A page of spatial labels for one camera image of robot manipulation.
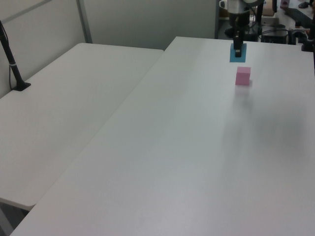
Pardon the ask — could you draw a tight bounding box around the cardboard box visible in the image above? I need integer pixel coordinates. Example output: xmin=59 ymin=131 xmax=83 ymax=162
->
xmin=261 ymin=0 xmax=279 ymax=17

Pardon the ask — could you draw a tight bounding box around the pink cube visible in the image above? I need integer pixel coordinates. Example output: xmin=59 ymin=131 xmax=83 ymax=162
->
xmin=235 ymin=66 xmax=252 ymax=86

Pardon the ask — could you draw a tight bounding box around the grey metal partition post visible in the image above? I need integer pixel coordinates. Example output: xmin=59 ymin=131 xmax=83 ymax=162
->
xmin=75 ymin=0 xmax=94 ymax=44

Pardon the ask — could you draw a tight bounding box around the grey metal shelf frame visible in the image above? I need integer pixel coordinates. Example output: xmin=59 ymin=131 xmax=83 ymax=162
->
xmin=214 ymin=0 xmax=221 ymax=39

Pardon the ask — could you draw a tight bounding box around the black electronics box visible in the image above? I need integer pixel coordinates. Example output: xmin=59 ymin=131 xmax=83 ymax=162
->
xmin=261 ymin=29 xmax=289 ymax=44

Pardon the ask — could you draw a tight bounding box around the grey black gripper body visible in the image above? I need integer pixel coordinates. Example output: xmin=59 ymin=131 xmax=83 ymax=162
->
xmin=226 ymin=0 xmax=251 ymax=31

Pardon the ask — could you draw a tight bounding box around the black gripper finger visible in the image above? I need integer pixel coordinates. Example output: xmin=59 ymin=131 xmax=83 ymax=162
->
xmin=232 ymin=29 xmax=245 ymax=58

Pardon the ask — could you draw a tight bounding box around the blue cube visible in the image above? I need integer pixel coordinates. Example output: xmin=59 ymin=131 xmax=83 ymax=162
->
xmin=229 ymin=42 xmax=248 ymax=63

